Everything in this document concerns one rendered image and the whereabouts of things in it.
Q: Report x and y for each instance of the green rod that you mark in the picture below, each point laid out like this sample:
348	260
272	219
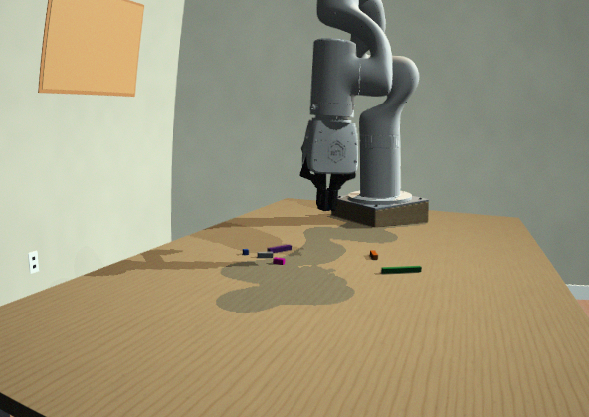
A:
393	270

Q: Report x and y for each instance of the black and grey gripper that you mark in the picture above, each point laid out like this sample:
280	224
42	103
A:
330	147

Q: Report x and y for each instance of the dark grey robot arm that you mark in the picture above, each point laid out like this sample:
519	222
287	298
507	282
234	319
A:
336	67

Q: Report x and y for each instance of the purple rod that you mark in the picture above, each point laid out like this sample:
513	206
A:
279	248

